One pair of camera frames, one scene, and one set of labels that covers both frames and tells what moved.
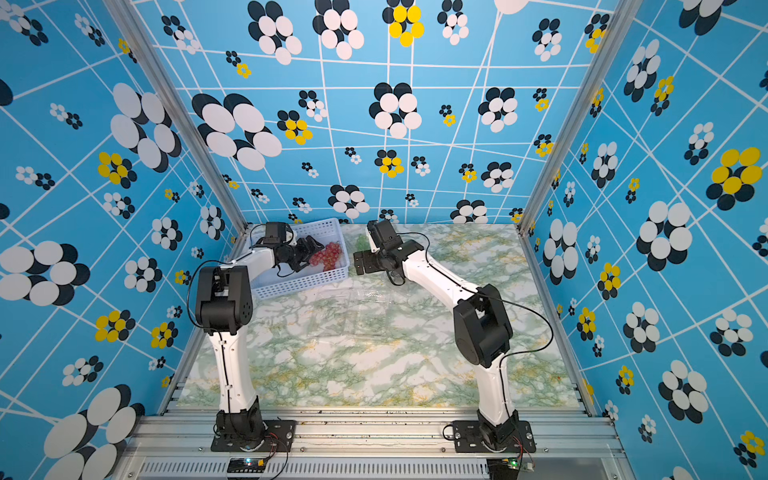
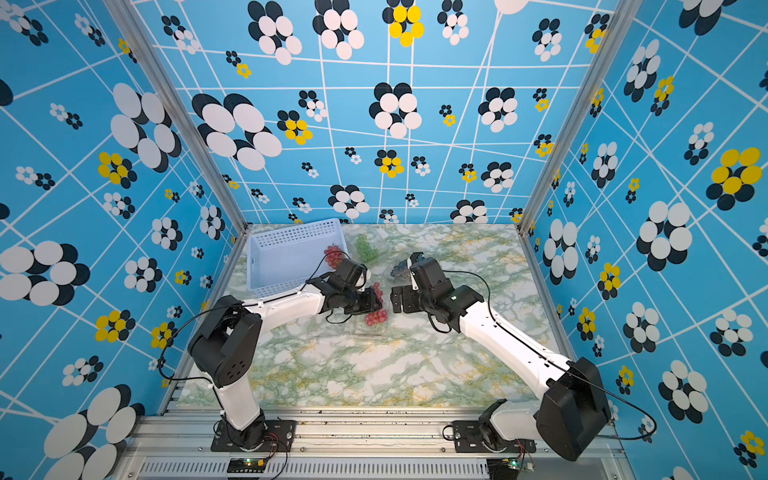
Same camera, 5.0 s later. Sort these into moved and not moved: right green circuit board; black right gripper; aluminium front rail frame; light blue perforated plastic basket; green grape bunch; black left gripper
Moved: black left gripper; black right gripper
Not moved: light blue perforated plastic basket; right green circuit board; aluminium front rail frame; green grape bunch
